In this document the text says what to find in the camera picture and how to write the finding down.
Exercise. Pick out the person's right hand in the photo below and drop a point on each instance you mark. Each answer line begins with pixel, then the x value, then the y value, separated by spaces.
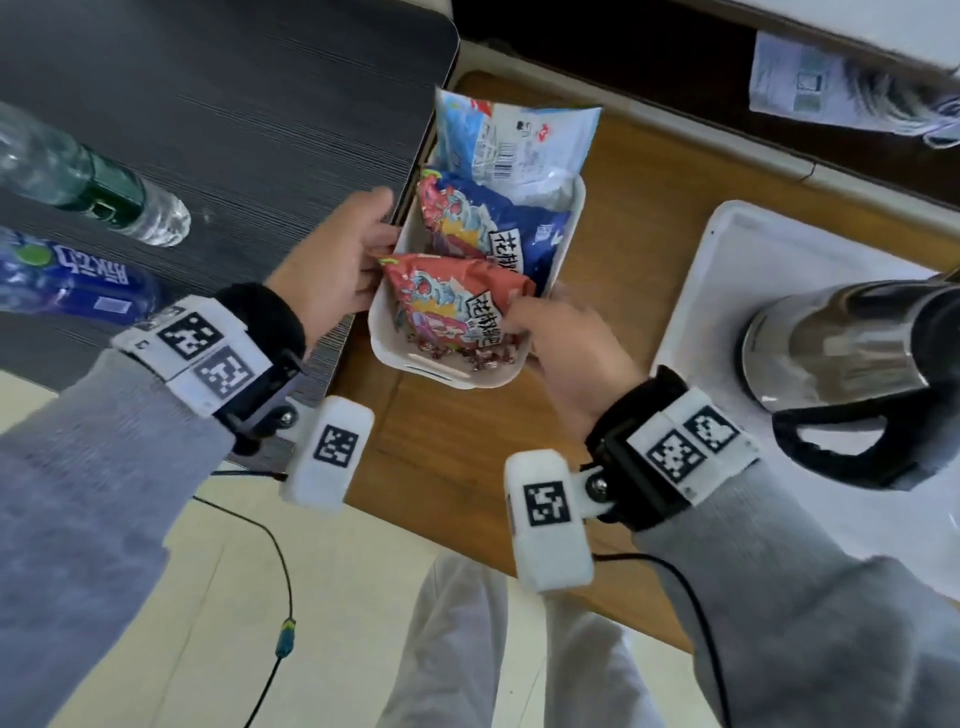
pixel 577 360

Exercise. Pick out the person's left hand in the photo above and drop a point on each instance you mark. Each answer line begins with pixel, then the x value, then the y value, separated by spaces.
pixel 330 262

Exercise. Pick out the white plastic basket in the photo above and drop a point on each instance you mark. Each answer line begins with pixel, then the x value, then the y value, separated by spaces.
pixel 390 345

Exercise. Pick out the red snack packet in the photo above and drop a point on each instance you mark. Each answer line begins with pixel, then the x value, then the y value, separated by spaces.
pixel 442 292

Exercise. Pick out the pile of candies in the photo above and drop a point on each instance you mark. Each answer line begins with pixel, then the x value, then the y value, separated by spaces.
pixel 450 354

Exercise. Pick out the dark blue snack packet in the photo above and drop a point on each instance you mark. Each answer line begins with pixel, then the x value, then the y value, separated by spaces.
pixel 487 217

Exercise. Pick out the large white tray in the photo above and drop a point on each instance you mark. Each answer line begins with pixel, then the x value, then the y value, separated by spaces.
pixel 750 247

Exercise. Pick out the light blue white packet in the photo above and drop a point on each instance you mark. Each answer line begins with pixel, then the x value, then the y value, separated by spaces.
pixel 517 142

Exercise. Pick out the blue cap water bottle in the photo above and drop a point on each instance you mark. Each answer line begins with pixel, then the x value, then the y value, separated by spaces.
pixel 75 285

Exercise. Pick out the steel kettle with black lid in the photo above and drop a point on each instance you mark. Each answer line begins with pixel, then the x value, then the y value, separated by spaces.
pixel 840 337

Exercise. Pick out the green cap water bottle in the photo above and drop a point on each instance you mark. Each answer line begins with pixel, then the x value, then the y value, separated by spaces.
pixel 75 180

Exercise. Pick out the person's right forearm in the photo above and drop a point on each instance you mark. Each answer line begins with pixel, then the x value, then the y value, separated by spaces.
pixel 810 622

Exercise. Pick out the person's left forearm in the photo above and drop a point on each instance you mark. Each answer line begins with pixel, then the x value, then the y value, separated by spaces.
pixel 82 525

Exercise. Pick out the person's right leg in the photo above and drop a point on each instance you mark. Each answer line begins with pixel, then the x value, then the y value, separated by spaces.
pixel 592 667

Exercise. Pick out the person's leg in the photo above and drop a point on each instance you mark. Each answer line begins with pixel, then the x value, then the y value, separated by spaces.
pixel 592 667
pixel 450 645

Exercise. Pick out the person's left leg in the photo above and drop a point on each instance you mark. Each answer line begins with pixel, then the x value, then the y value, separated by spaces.
pixel 450 645

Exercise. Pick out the white marker right wrist tracker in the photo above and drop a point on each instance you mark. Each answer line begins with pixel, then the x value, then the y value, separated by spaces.
pixel 547 525

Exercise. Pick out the white marker wrist tracker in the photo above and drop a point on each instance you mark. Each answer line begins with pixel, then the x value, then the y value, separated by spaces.
pixel 547 525
pixel 330 457

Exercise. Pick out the white marker left wrist tracker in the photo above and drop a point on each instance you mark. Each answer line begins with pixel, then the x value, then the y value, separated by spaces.
pixel 330 457

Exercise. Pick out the printed paper sheet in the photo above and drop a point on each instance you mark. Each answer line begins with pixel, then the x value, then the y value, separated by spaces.
pixel 795 82

